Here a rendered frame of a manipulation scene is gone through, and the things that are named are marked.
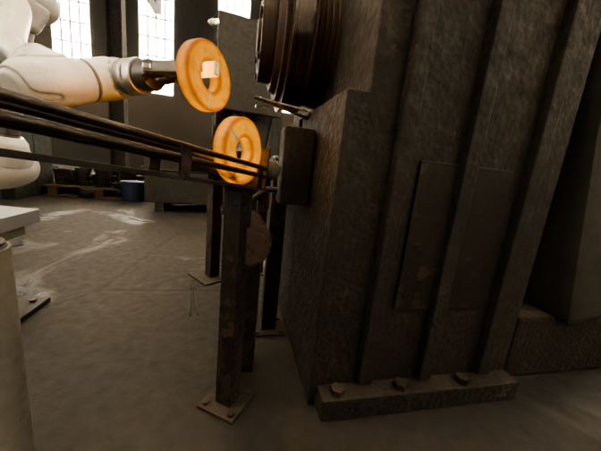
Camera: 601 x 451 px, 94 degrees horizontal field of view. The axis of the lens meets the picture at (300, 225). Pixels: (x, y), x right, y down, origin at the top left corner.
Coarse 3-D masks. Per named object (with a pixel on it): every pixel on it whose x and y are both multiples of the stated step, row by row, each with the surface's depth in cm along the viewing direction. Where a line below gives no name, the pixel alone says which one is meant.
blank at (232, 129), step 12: (228, 120) 61; (240, 120) 62; (216, 132) 59; (228, 132) 59; (240, 132) 62; (252, 132) 67; (216, 144) 59; (228, 144) 59; (252, 144) 68; (252, 156) 69; (252, 168) 70; (228, 180) 64; (240, 180) 66
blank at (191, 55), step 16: (192, 48) 60; (208, 48) 64; (176, 64) 60; (192, 64) 60; (224, 64) 70; (192, 80) 61; (224, 80) 70; (192, 96) 62; (208, 96) 66; (224, 96) 71
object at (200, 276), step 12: (192, 156) 156; (240, 156) 149; (192, 168) 158; (204, 168) 163; (216, 180) 151; (216, 192) 152; (216, 204) 154; (216, 216) 155; (216, 228) 157; (216, 240) 159; (216, 252) 160; (216, 264) 162; (192, 276) 160; (204, 276) 162; (216, 276) 164
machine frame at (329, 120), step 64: (384, 0) 62; (448, 0) 65; (512, 0) 65; (576, 0) 69; (384, 64) 65; (448, 64) 68; (512, 64) 72; (576, 64) 76; (320, 128) 84; (384, 128) 68; (448, 128) 72; (512, 128) 76; (320, 192) 80; (384, 192) 72; (448, 192) 75; (512, 192) 81; (320, 256) 77; (384, 256) 73; (448, 256) 77; (512, 256) 83; (320, 320) 77; (384, 320) 81; (448, 320) 87; (512, 320) 93; (320, 384) 81; (384, 384) 84; (448, 384) 87; (512, 384) 91
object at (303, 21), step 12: (300, 0) 81; (312, 0) 82; (300, 12) 81; (312, 12) 82; (300, 24) 82; (312, 24) 83; (300, 36) 83; (312, 36) 84; (300, 48) 85; (288, 60) 88; (300, 60) 87; (288, 72) 88; (300, 72) 90; (288, 84) 92; (300, 84) 93; (288, 96) 97; (300, 96) 97; (276, 108) 109; (288, 108) 106
